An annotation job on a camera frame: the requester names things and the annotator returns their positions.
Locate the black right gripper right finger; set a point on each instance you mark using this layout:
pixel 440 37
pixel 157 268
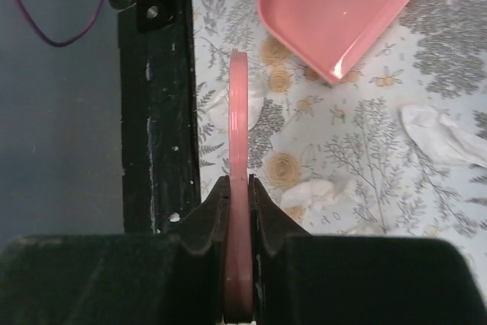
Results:
pixel 300 278

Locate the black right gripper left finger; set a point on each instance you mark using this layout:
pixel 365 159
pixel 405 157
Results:
pixel 170 278

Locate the pink dustpan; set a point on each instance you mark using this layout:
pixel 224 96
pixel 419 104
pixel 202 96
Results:
pixel 328 35

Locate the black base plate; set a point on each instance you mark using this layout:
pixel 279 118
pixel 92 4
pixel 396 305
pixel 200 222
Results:
pixel 158 114

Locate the pink hand brush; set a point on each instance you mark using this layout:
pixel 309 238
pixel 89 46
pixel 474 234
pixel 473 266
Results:
pixel 238 268

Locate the floral table mat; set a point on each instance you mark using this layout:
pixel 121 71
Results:
pixel 302 128

